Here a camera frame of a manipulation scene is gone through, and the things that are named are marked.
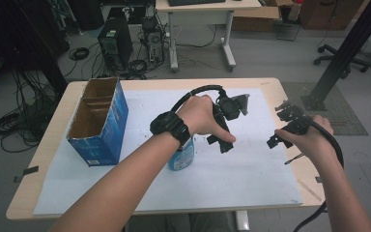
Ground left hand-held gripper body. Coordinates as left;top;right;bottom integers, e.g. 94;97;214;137
212;88;251;143

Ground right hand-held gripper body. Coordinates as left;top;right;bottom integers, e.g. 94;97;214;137
274;100;312;135

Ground person's right hand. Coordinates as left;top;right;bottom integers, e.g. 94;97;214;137
274;114;335;163

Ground person's left hand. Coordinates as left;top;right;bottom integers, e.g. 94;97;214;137
176;94;237;145

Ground black pen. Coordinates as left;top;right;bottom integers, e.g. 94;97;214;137
284;153;304;165

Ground blue spray bottle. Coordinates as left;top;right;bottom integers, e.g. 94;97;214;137
167;136;196;172

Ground black wrist watch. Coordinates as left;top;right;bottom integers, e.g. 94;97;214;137
149;110;192;148

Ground grey floor mat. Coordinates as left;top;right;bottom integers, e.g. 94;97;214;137
280;81;369;137

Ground black office chair base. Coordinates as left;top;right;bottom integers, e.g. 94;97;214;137
313;43;371;80

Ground white table leg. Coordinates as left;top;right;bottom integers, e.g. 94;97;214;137
235;210;251;232

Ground brown cardboard box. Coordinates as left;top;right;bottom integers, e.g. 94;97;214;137
231;0;295;33

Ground white desk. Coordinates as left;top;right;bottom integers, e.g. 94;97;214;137
155;0;263;73

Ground open computer case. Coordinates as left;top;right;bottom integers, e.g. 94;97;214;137
140;15;166;65

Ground blue cardboard box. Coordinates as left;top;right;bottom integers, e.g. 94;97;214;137
65;76;130;167

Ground black keyboard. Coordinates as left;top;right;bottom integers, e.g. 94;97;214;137
167;0;227;8

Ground wooden cabinet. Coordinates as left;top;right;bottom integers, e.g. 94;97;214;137
299;0;366;32

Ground black computer tower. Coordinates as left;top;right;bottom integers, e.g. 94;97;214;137
97;15;134;72

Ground wooden table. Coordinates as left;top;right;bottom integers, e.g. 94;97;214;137
5;76;327;221

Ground black tape strip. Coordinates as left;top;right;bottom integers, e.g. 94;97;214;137
13;165;40;184

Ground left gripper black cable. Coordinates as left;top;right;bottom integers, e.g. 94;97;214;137
169;84;224;113

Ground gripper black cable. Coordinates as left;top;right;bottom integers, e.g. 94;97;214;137
169;84;224;113
292;119;346;232

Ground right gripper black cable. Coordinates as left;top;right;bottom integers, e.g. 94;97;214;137
292;119;346;232

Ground black metal post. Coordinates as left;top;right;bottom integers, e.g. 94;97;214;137
300;0;371;112

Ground coiled black cable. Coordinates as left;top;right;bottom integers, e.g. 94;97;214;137
68;46;91;62

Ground bundle of black floor cables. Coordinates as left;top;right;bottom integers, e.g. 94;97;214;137
0;69;61;154

